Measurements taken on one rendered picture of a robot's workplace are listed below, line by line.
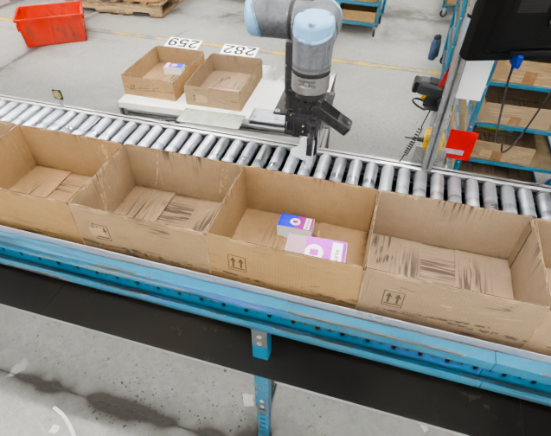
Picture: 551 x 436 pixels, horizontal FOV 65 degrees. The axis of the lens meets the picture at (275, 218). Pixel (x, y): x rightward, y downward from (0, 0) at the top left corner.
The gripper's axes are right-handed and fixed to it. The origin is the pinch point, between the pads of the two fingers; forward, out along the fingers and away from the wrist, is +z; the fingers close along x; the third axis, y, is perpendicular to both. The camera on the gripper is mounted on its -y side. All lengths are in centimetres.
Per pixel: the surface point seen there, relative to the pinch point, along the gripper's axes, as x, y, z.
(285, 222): 7.9, 5.1, 18.2
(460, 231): -0.3, -42.8, 15.3
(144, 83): -76, 100, 29
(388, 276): 28.7, -24.8, 7.2
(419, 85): -61, -26, 3
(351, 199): 0.0, -12.1, 11.3
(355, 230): 0.7, -14.7, 22.4
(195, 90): -76, 73, 28
